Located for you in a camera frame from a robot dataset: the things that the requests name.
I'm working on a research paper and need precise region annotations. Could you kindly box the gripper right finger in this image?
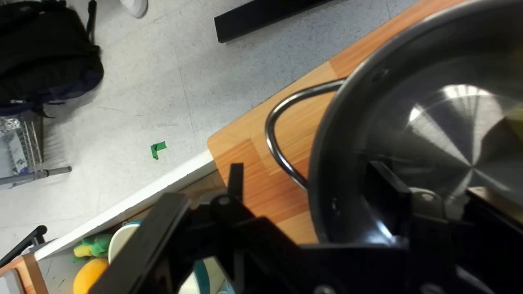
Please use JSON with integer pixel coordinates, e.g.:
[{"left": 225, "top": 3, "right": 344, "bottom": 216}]
[{"left": 363, "top": 160, "right": 523, "bottom": 294}]

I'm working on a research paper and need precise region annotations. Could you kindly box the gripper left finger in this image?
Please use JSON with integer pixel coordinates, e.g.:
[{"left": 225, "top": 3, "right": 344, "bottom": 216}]
[{"left": 88, "top": 163, "right": 302, "bottom": 294}]

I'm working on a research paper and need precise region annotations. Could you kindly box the white bowl with teal rim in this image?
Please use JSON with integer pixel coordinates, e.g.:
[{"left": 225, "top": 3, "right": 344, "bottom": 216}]
[{"left": 108, "top": 220, "right": 236, "bottom": 294}]

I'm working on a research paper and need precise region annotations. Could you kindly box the green and yellow plush toy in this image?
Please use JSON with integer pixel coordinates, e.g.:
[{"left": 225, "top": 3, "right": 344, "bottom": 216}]
[{"left": 73, "top": 233, "right": 113, "bottom": 262}]

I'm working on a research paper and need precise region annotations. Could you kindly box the green tape piece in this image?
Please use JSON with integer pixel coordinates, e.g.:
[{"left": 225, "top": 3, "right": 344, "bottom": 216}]
[{"left": 150, "top": 141, "right": 167, "bottom": 160}]

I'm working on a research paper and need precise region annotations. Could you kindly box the yellow orange toy fruit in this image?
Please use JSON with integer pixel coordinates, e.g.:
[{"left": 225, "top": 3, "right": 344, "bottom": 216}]
[{"left": 72, "top": 258, "right": 110, "bottom": 294}]

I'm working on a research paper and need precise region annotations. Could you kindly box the black backpack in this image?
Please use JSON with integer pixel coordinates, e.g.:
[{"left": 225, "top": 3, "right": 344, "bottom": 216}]
[{"left": 0, "top": 0, "right": 105, "bottom": 118}]

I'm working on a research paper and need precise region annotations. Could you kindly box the white round object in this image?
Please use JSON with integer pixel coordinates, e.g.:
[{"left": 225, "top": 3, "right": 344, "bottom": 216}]
[{"left": 120, "top": 0, "right": 149, "bottom": 19}]

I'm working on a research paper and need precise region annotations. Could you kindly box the black flat bar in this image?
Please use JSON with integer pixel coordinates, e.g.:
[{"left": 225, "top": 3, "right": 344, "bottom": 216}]
[{"left": 214, "top": 0, "right": 336, "bottom": 44}]

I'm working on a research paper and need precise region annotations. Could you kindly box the black handle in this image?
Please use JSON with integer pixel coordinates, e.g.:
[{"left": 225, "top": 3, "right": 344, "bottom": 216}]
[{"left": 0, "top": 225, "right": 48, "bottom": 268}]

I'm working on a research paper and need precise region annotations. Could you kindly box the steel pot with loop handle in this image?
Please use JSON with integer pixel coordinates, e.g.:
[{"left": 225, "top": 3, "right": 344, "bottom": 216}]
[{"left": 264, "top": 0, "right": 523, "bottom": 246}]

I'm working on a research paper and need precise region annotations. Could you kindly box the grey wire rack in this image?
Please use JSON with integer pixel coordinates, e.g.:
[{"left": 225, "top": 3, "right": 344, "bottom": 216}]
[{"left": 0, "top": 116, "right": 73, "bottom": 189}]

